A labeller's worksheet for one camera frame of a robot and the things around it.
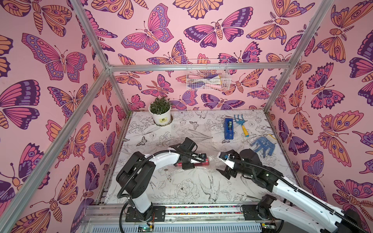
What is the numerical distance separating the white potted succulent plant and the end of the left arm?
35 centimetres

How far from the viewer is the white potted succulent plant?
102 centimetres

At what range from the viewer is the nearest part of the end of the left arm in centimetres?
67
